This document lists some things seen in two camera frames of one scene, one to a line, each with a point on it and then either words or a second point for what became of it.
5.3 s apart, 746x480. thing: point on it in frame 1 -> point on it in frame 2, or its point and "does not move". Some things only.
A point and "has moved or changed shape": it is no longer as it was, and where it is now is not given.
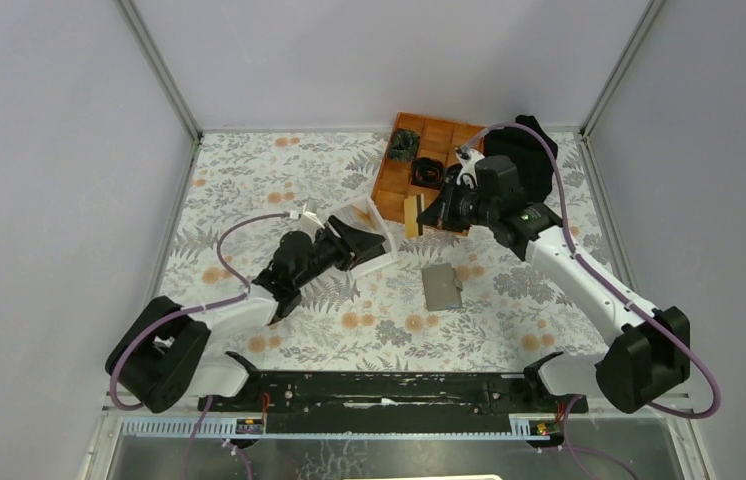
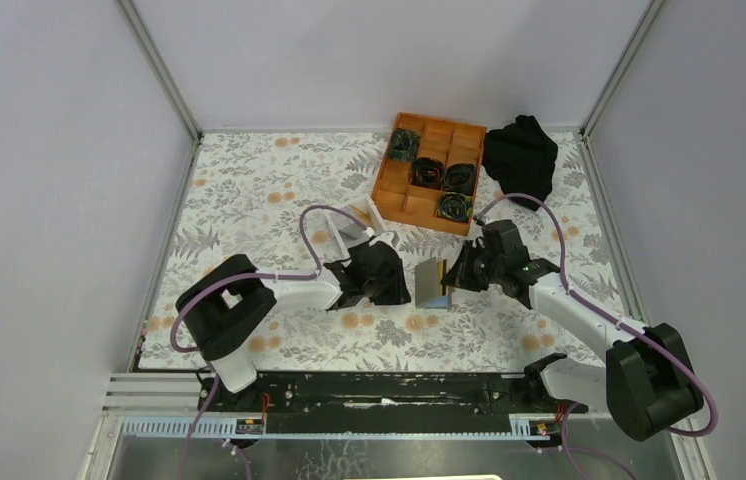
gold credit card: [410, 213] -> [441, 271]
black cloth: [533, 156] does not move
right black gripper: [440, 212] -> [459, 275]
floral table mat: [462, 300] does not move
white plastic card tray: [361, 213] does not move
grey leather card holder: [442, 289] has moved or changed shape
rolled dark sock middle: [427, 172] does not move
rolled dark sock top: [403, 145] does not move
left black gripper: [347, 258] -> [397, 294]
